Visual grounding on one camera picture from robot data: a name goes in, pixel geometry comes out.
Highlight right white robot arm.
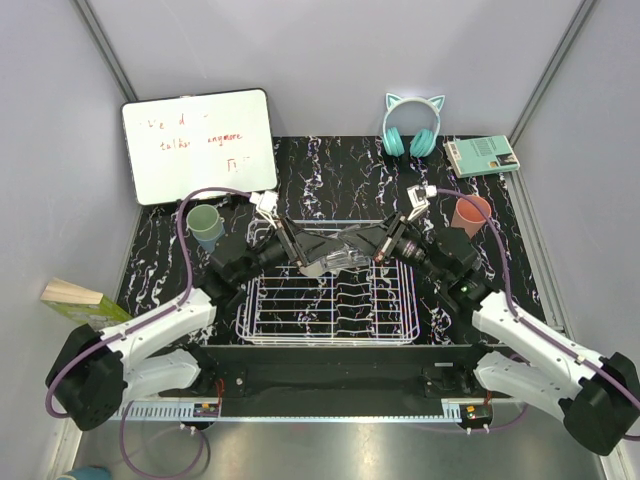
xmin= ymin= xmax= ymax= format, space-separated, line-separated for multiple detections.
xmin=340 ymin=215 xmax=639 ymax=456

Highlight teal cat-ear headphones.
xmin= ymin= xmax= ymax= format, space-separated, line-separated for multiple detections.
xmin=382 ymin=92 xmax=446 ymax=158

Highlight green plastic cup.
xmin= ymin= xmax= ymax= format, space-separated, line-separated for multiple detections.
xmin=186 ymin=204 xmax=224 ymax=241

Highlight white dry-erase board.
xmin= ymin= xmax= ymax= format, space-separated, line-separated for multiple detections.
xmin=121 ymin=88 xmax=278 ymax=206

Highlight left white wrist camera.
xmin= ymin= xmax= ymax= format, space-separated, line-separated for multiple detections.
xmin=249 ymin=190 xmax=278 ymax=227

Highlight white faceted mug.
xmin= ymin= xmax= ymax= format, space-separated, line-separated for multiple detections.
xmin=299 ymin=263 xmax=328 ymax=278

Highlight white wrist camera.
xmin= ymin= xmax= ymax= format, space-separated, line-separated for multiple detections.
xmin=407 ymin=184 xmax=437 ymax=223
xmin=249 ymin=190 xmax=278 ymax=227

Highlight white wire dish rack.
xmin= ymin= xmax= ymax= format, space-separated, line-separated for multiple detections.
xmin=234 ymin=218 xmax=421 ymax=347

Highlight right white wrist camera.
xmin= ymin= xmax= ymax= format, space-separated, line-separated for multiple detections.
xmin=407 ymin=184 xmax=437 ymax=223

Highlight green box with wood top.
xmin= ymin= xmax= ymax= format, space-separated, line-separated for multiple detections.
xmin=40 ymin=278 xmax=132 ymax=330

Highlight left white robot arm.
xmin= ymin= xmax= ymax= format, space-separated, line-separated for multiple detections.
xmin=45 ymin=218 xmax=343 ymax=431

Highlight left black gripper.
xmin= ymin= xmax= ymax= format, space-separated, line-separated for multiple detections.
xmin=235 ymin=216 xmax=344 ymax=286

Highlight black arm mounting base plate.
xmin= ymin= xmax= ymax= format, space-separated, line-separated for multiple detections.
xmin=134 ymin=344 xmax=541 ymax=421

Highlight teal paperback book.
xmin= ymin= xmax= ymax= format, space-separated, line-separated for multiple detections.
xmin=444 ymin=135 xmax=520 ymax=178

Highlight clear glass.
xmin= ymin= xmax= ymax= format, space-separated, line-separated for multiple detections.
xmin=320 ymin=244 xmax=370 ymax=275
xmin=472 ymin=247 xmax=485 ymax=275

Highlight blue plastic cup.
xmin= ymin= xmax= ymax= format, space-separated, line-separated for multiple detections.
xmin=194 ymin=236 xmax=218 ymax=254

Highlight blue round object at bottom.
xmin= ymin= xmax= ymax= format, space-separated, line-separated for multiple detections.
xmin=55 ymin=466 xmax=113 ymax=480

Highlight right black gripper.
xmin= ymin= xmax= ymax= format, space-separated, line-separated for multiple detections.
xmin=339 ymin=211 xmax=448 ymax=285

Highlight pink plastic cup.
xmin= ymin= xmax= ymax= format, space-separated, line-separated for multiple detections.
xmin=451 ymin=195 xmax=492 ymax=238

